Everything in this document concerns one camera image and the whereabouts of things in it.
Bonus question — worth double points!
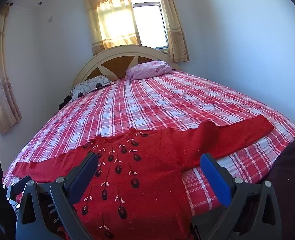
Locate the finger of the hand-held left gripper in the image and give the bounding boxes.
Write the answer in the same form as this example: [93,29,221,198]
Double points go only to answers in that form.
[6,176,31,199]

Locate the pink pillow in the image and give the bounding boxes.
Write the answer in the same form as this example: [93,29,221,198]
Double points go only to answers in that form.
[125,60,173,80]

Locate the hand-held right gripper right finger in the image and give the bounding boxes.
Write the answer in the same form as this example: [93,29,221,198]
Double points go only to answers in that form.
[200,152,283,240]

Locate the yellow patterned curtain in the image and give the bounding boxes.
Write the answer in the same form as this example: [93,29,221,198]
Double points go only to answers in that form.
[0,5,23,135]
[84,0,141,56]
[154,0,190,63]

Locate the red knitted sweater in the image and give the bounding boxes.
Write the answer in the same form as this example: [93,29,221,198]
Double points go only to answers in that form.
[13,116,275,240]

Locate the dark maroon cloth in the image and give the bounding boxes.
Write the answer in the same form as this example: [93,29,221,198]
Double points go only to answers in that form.
[273,138,295,233]

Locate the grey patterned pillow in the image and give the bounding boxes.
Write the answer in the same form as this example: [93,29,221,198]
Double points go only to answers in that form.
[70,75,115,100]

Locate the bed with red plaid sheet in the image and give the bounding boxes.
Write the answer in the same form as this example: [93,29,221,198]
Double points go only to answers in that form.
[2,69,295,218]

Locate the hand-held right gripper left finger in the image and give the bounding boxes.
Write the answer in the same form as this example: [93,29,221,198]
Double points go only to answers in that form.
[15,152,99,240]

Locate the window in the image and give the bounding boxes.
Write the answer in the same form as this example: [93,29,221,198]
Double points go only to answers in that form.
[127,0,169,50]

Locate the cream wooden headboard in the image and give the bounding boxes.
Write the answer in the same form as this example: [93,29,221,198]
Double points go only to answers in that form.
[72,44,182,87]

